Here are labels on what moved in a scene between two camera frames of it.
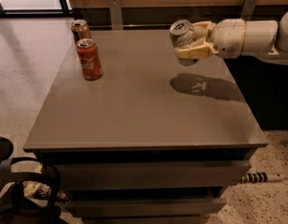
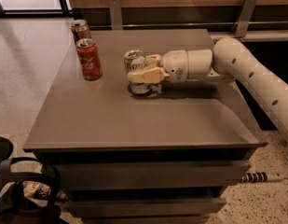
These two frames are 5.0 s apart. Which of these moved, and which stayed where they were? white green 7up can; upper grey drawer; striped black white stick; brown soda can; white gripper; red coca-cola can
Moved: white green 7up can; white gripper
Stayed: striped black white stick; red coca-cola can; upper grey drawer; brown soda can
